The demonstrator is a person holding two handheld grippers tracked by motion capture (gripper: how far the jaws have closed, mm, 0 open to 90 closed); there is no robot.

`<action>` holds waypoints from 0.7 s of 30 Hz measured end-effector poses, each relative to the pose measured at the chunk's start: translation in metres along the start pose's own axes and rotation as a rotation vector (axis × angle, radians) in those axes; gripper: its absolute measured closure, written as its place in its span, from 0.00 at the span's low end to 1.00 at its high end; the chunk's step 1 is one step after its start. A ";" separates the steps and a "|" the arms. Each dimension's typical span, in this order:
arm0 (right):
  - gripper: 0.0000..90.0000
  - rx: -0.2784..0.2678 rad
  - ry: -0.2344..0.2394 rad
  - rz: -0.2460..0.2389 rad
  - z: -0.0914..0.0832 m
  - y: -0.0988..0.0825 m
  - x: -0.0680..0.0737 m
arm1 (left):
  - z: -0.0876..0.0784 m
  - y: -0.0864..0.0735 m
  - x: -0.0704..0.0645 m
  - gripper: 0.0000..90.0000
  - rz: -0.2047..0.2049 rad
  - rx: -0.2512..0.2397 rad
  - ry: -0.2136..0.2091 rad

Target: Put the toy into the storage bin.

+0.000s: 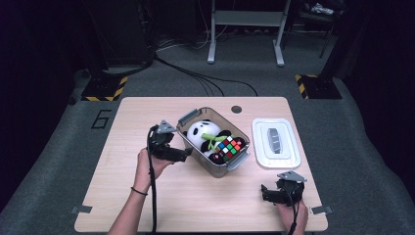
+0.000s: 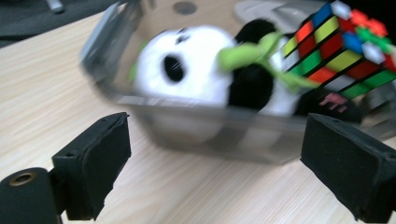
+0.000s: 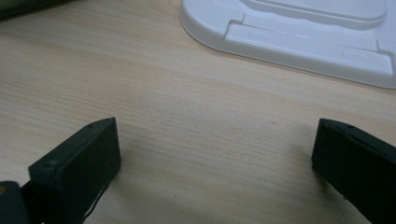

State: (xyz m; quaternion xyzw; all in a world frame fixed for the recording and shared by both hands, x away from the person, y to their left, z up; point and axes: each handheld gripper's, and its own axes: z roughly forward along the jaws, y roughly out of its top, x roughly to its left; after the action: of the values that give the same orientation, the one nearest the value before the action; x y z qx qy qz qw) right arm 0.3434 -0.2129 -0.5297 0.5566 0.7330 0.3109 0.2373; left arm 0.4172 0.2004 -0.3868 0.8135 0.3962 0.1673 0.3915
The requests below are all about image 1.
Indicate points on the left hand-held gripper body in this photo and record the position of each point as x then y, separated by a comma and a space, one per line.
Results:
161, 145

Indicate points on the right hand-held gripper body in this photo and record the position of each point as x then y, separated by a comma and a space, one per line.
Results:
288, 192

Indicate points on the panda plush toy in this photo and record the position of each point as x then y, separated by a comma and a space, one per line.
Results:
202, 132

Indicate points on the grey transparent storage box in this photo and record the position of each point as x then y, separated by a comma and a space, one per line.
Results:
215, 171

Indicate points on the white box lid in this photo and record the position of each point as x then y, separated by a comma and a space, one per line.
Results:
261, 153

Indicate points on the colourful puzzle cube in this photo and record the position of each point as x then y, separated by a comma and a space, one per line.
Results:
229, 148

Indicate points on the person's right hand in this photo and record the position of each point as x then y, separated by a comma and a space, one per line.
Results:
287, 218

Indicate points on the person's left hand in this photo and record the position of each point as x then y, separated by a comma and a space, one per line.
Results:
143, 173

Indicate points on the grey tape strip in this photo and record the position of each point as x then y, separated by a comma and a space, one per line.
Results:
81, 209
321, 210

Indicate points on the black wrist band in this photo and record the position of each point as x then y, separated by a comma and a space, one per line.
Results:
138, 191

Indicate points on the grey table grommet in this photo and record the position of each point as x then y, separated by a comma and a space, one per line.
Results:
236, 109

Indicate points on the white metal stand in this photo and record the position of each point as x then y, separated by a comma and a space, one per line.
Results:
248, 18

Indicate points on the dark chair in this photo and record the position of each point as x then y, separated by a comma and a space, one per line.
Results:
321, 14

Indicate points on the black yellow striped base plate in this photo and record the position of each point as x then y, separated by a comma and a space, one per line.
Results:
321, 88
104, 88

